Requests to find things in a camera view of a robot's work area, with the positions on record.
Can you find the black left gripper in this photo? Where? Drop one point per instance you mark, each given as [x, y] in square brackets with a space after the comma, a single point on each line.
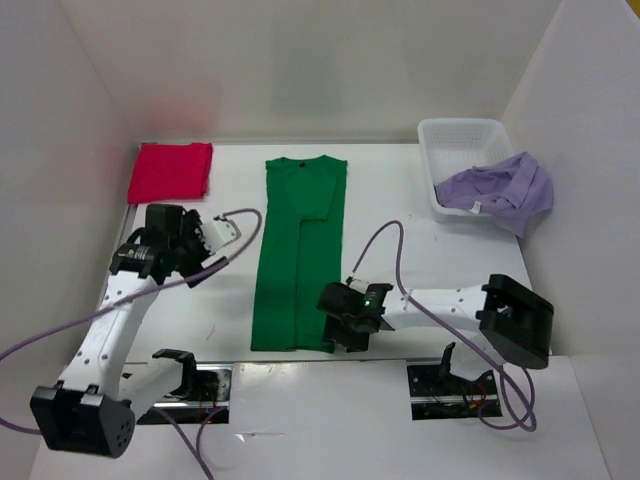
[194, 272]

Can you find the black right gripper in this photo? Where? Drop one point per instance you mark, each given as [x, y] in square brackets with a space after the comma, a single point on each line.
[355, 342]

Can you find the red t shirt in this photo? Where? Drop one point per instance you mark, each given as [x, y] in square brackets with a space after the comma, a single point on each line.
[165, 172]

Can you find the green t shirt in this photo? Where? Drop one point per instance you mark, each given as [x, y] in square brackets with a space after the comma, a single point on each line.
[301, 252]

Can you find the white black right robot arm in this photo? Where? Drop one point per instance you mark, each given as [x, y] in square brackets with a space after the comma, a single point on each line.
[506, 322]

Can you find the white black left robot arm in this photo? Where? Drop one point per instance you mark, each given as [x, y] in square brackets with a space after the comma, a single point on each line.
[94, 405]

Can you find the white plastic basket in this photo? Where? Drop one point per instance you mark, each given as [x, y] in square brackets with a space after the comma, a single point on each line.
[452, 145]

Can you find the lavender t shirt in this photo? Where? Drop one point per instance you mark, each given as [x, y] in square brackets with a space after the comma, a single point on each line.
[511, 192]

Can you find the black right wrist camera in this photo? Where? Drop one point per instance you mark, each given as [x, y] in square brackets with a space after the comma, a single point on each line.
[360, 311]

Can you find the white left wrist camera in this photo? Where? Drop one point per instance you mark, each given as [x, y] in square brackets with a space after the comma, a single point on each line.
[218, 233]

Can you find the aluminium table edge rail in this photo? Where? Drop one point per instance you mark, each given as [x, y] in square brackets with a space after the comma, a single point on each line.
[128, 214]

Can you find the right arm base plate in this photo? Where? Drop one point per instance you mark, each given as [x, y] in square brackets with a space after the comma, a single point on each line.
[433, 397]

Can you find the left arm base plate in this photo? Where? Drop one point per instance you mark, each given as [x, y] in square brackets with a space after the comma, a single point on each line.
[210, 396]

